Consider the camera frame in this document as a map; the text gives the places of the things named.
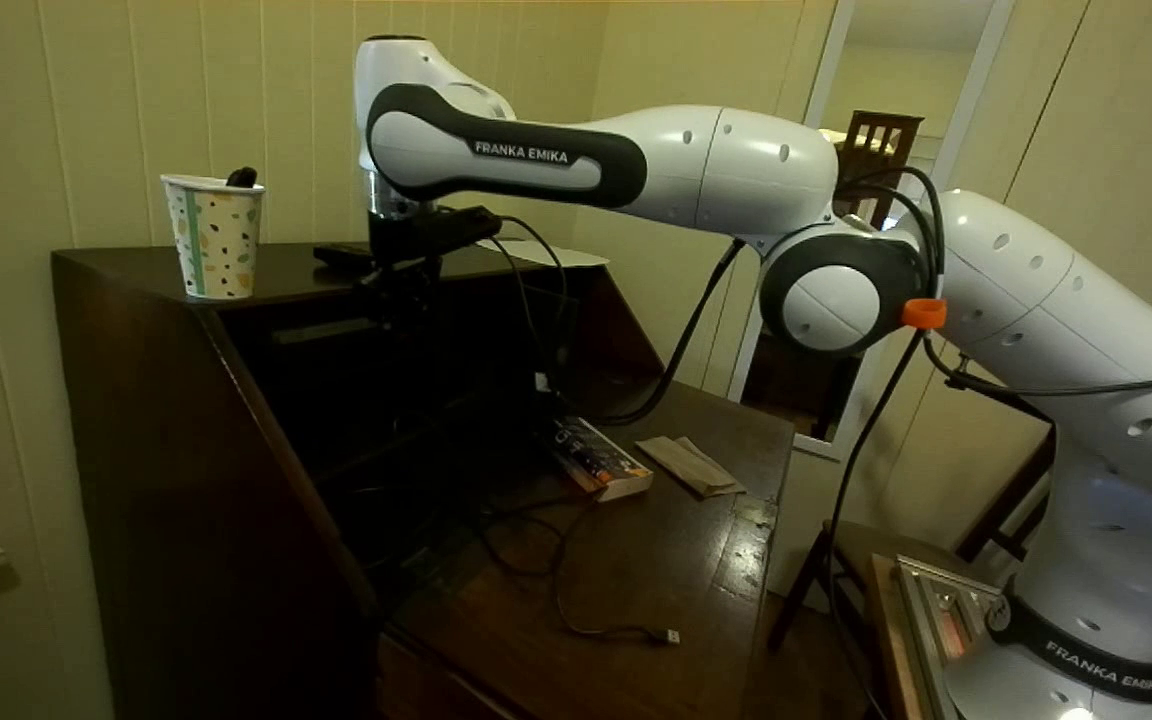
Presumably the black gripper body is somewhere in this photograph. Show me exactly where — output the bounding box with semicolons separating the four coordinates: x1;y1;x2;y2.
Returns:
368;211;451;291

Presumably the polka dot paper cup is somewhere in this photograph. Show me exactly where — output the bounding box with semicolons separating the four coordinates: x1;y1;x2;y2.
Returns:
157;173;268;305

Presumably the dark wooden secretary desk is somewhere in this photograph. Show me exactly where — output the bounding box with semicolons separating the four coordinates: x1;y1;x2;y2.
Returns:
48;236;799;720

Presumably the white framed glass door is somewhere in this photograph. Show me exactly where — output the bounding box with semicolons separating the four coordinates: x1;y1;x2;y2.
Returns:
731;0;1018;463

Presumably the dark wooden chair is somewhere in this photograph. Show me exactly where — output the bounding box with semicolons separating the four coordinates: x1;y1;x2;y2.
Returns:
766;425;1059;657

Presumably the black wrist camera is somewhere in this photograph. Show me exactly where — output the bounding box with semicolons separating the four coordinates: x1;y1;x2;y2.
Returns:
439;206;507;250

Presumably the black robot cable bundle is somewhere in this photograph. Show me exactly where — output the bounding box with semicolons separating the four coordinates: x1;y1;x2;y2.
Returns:
492;166;1152;646

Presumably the black USB cable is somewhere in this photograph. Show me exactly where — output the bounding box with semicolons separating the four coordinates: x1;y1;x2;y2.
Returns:
473;216;687;653

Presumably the orange cable strap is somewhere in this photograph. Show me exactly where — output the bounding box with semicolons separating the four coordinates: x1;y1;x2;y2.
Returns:
898;296;950;336

